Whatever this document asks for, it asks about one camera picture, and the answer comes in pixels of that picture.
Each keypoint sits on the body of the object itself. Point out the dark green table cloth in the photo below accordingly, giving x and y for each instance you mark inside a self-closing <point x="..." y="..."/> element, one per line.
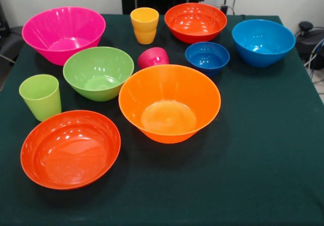
<point x="253" y="160"/>

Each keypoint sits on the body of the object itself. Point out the red-orange bowl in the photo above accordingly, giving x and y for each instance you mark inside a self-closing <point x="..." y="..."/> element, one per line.
<point x="195" y="21"/>
<point x="71" y="150"/>

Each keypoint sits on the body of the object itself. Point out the large orange bowl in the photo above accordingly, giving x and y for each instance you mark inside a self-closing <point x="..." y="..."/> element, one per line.
<point x="169" y="102"/>

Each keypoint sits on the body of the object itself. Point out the black pedestal foot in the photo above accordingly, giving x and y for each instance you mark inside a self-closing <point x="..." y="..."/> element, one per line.
<point x="10" y="44"/>
<point x="308" y="39"/>

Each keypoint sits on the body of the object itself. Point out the small dark blue bowl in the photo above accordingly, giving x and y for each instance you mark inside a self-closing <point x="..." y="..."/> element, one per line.
<point x="207" y="59"/>

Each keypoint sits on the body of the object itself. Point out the large pink bowl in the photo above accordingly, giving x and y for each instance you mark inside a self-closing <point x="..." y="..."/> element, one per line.
<point x="63" y="28"/>

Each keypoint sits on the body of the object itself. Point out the raspberry red cup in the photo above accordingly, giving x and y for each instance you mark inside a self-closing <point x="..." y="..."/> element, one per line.
<point x="152" y="56"/>

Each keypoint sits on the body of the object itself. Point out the black equipment box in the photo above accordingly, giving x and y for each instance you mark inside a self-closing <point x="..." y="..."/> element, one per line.
<point x="3" y="21"/>

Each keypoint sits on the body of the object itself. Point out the yellow cup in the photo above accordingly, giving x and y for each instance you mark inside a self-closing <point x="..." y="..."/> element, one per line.
<point x="144" y="26"/>

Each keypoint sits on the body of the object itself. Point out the light green cup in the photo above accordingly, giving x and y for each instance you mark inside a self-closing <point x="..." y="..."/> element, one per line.
<point x="40" y="99"/>

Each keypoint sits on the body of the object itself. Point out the light blue bowl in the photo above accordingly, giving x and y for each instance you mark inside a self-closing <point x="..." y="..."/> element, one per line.
<point x="263" y="42"/>

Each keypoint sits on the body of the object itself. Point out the green bowl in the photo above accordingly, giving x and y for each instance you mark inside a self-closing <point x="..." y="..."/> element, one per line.
<point x="97" y="71"/>

